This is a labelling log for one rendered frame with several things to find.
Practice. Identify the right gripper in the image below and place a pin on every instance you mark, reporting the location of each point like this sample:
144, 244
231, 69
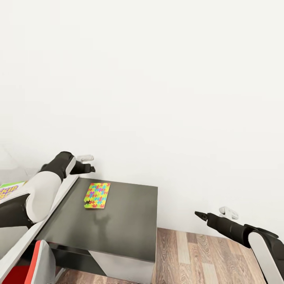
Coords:
222, 225

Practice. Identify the desk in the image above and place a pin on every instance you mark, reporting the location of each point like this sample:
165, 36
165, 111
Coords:
118, 241

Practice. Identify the jigsaw puzzle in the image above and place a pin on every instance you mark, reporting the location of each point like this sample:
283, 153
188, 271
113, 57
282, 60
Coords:
97, 195

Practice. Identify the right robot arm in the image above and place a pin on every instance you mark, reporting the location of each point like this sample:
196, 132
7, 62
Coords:
267, 248

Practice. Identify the board game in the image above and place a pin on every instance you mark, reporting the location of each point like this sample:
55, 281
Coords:
8, 188

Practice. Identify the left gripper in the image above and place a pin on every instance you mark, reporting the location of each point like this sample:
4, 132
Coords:
84, 168

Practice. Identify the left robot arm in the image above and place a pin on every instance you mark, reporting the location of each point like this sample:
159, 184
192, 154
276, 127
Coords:
32, 202

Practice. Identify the swivel chair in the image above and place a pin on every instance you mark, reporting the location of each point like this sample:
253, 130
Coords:
41, 270

